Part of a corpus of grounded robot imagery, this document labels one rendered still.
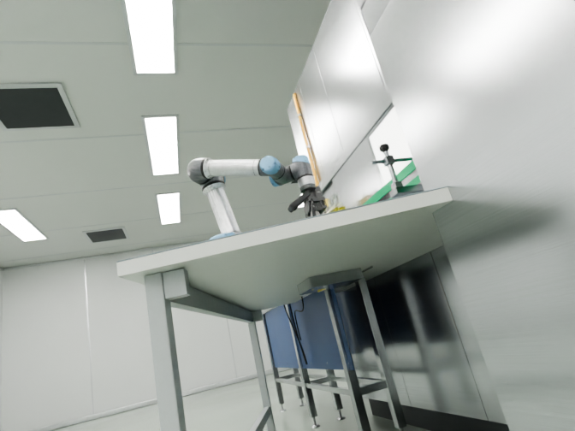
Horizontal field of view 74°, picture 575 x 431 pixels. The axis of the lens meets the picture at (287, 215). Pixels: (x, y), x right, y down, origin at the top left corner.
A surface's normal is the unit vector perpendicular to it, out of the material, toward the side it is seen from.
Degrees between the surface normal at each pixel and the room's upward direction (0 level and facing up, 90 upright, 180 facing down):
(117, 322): 90
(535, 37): 90
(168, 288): 90
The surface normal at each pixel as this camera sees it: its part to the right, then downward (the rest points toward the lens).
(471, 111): -0.95, 0.12
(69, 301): 0.24, -0.35
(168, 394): -0.05, -0.29
